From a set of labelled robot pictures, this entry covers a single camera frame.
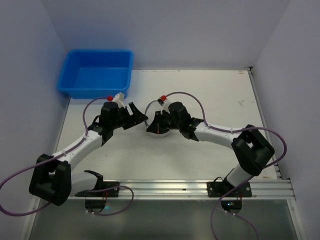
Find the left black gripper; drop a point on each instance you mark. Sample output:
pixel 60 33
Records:
pixel 127 116

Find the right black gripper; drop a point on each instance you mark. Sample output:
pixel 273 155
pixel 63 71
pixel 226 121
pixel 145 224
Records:
pixel 162 120

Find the white mesh laundry bag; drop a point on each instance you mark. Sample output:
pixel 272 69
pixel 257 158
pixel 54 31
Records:
pixel 150 110

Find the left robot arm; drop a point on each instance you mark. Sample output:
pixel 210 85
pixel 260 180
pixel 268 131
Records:
pixel 52 179

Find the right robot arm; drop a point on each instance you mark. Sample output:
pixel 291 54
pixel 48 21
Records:
pixel 250 147

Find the blue plastic bin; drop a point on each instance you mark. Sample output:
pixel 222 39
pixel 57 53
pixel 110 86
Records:
pixel 93 73

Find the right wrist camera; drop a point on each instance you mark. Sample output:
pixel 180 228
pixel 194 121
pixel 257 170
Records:
pixel 164 103

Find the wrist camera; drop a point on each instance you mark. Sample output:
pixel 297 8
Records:
pixel 164 103
pixel 119 100

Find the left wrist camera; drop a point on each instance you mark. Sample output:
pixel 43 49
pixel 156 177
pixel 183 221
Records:
pixel 119 100

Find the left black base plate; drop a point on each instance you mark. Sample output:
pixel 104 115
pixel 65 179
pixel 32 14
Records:
pixel 112 193

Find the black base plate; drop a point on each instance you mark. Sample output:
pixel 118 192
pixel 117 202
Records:
pixel 216 189
pixel 112 193

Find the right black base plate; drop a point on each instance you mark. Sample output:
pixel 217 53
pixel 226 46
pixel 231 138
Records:
pixel 216 189

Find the aluminium mounting rail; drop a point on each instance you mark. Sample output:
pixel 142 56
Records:
pixel 183 189

